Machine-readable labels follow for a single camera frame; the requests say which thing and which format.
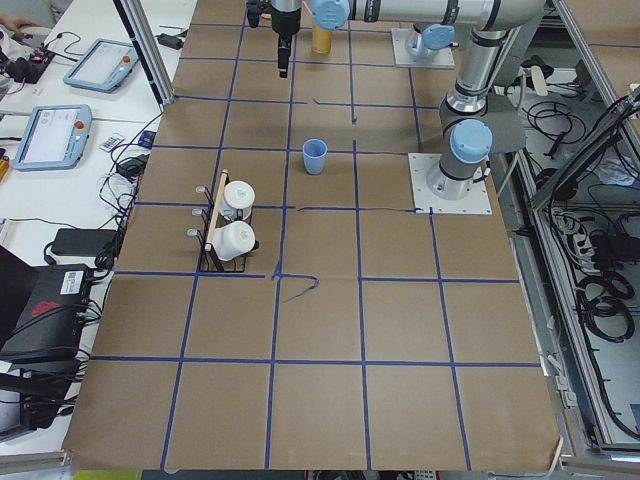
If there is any teach pendant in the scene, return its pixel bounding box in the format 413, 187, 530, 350
10, 104, 92, 171
63, 38, 139, 93

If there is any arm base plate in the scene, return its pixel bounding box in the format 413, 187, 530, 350
391, 24, 455, 69
408, 153, 492, 215

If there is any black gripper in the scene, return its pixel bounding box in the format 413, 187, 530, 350
270, 0, 300, 78

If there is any black computer box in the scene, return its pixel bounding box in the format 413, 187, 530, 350
1, 248, 97, 370

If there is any white mug near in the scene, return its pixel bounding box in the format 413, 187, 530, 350
212, 221, 258, 261

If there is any teach pendant near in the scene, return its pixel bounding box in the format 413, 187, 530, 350
10, 104, 92, 171

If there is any aluminium frame post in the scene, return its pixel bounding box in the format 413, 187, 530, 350
114, 0, 174, 106

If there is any white mug far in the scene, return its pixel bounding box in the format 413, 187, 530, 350
220, 180, 255, 221

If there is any black power adapter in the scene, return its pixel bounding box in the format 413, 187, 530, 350
44, 228, 116, 264

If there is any teach pendant far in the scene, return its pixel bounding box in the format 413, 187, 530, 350
63, 38, 139, 93

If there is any bamboo chopstick holder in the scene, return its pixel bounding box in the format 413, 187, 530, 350
311, 24, 332, 55

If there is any white mug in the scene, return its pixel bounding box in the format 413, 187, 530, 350
220, 180, 255, 221
212, 221, 258, 261

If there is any light blue plastic cup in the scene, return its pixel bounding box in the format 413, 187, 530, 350
302, 138, 328, 175

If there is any small remote control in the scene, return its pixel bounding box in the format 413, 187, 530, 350
99, 133, 125, 152

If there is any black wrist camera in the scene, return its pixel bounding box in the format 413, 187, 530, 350
246, 0, 270, 28

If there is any black wire mug rack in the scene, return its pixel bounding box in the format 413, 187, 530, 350
186, 169, 260, 274

